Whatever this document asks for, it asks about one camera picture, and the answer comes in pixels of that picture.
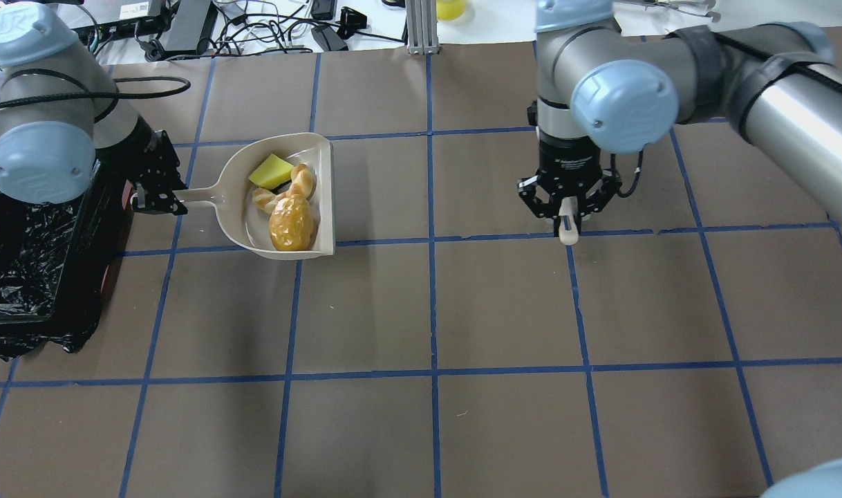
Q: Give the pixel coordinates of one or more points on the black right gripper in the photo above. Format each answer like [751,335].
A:
[567,160]

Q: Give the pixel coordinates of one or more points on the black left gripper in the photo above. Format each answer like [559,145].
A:
[146,158]

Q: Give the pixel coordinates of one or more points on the beige hand brush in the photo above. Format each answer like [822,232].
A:
[567,225]

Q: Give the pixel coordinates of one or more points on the beige plastic dustpan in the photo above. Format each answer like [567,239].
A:
[247,226]

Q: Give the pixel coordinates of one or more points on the yellow green sponge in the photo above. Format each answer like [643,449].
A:
[273,173]

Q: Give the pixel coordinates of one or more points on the toy croissant bread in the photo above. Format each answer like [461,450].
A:
[302,185]

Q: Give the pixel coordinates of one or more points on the yellow toy potato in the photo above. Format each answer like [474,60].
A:
[291,225]

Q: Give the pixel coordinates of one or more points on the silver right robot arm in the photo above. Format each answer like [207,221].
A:
[776,84]

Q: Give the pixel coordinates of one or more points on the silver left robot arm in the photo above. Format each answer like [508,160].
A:
[62,116]

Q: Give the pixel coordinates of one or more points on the bin with black bag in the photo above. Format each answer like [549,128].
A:
[54,259]

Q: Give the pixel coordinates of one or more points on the black power adapter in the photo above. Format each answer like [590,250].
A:
[328,39]

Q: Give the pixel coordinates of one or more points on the aluminium frame post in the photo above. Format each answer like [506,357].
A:
[421,27]

